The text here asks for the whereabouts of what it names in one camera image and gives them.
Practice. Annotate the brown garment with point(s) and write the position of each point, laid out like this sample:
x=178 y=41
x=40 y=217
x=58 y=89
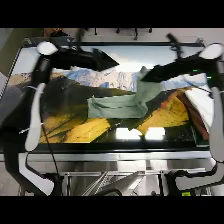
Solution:
x=195 y=121

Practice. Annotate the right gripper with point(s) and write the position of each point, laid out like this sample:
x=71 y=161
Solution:
x=160 y=73

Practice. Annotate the pale green shirt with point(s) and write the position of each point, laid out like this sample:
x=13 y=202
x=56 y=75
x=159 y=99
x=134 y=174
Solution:
x=120 y=106

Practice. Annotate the silver frame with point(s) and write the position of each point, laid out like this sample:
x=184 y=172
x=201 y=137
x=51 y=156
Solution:
x=100 y=156

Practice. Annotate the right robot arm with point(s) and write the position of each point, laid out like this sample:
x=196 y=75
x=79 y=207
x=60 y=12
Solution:
x=218 y=126

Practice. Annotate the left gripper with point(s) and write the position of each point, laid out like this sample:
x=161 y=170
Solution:
x=100 y=59

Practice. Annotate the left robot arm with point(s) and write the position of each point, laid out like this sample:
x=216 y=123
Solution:
x=36 y=110

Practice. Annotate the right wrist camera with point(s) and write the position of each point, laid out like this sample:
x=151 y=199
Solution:
x=175 y=45

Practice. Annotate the black chair base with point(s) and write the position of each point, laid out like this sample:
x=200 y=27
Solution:
x=135 y=31

